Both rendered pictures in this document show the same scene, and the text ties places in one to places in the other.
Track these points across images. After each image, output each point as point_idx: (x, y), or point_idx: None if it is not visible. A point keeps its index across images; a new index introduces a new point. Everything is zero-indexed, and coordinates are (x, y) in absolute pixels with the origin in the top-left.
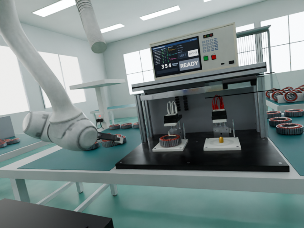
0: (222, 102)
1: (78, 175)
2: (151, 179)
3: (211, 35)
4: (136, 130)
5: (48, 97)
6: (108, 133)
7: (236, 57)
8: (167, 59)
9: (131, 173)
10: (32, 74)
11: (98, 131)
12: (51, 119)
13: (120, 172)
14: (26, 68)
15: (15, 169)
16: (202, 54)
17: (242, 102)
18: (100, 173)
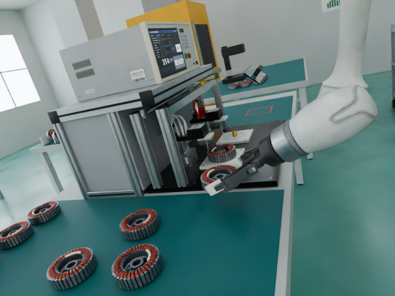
0: (203, 105)
1: (290, 227)
2: (293, 165)
3: (183, 31)
4: (60, 231)
5: (363, 55)
6: (63, 256)
7: (197, 58)
8: (164, 52)
9: (290, 171)
10: (368, 19)
11: None
12: (365, 83)
13: (289, 180)
14: (370, 7)
15: None
16: (183, 50)
17: (187, 108)
18: (290, 195)
